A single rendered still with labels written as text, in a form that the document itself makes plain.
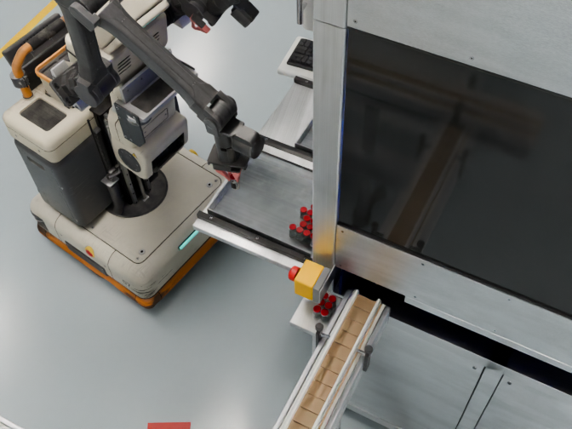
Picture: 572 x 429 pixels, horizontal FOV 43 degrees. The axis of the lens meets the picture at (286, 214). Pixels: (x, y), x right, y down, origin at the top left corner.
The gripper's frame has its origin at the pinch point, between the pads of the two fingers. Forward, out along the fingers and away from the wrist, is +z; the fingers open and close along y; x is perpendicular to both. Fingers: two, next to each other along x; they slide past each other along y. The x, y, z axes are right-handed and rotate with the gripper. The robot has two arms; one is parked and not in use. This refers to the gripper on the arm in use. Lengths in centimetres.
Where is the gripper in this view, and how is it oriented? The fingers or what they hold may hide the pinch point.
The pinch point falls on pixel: (233, 178)
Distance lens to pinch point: 193.8
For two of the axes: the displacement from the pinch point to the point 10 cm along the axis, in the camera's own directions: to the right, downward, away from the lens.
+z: 0.7, 6.0, 8.0
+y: 9.7, 1.6, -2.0
